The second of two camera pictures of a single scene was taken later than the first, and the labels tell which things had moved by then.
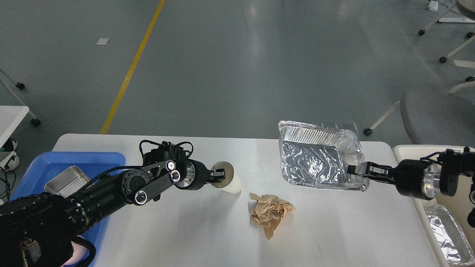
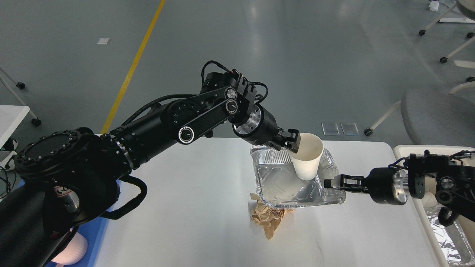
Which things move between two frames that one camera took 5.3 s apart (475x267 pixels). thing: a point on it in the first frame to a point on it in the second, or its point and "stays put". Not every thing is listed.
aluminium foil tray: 317,155 to 277,186
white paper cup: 231,184 to 306,161
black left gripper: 196,175 to 260,127
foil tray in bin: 454,242 stays put
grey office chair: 435,117 stays put
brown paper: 268,211 stays put
